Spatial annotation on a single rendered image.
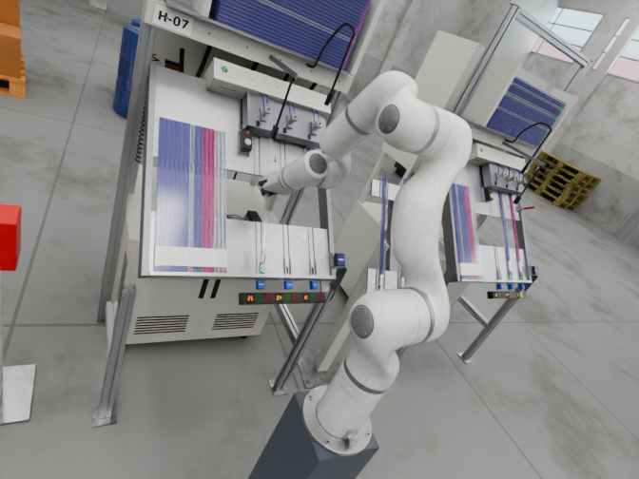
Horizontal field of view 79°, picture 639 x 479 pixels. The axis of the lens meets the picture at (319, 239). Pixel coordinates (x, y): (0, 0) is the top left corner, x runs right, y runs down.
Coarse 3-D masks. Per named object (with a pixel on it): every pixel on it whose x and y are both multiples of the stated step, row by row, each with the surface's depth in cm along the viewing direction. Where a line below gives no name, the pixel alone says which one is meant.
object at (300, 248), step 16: (240, 224) 134; (256, 224) 137; (272, 224) 141; (240, 240) 132; (256, 240) 135; (272, 240) 139; (288, 240) 143; (304, 240) 147; (320, 240) 151; (240, 256) 131; (256, 256) 134; (272, 256) 138; (288, 256) 142; (304, 256) 146; (320, 256) 150; (240, 272) 130; (256, 272) 133; (272, 272) 137; (288, 272) 140; (304, 272) 144; (320, 272) 148
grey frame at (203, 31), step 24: (144, 24) 120; (144, 48) 123; (240, 48) 132; (264, 48) 136; (144, 72) 127; (312, 72) 148; (336, 72) 152; (144, 96) 131; (336, 96) 161; (120, 168) 143; (120, 192) 147; (120, 216) 153; (288, 216) 189; (120, 240) 159; (120, 312) 118; (312, 312) 163; (120, 336) 125; (120, 360) 130; (288, 360) 177
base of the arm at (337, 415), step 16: (336, 384) 90; (352, 384) 86; (304, 400) 98; (320, 400) 96; (336, 400) 90; (352, 400) 87; (368, 400) 86; (304, 416) 94; (320, 416) 94; (336, 416) 90; (352, 416) 89; (368, 416) 92; (320, 432) 92; (336, 432) 92; (352, 432) 92; (368, 432) 97; (336, 448) 90; (352, 448) 92
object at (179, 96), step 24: (168, 72) 131; (168, 96) 129; (192, 96) 134; (216, 96) 139; (192, 120) 132; (216, 120) 137; (240, 120) 142; (264, 144) 146; (288, 144) 152; (240, 168) 138; (264, 168) 144
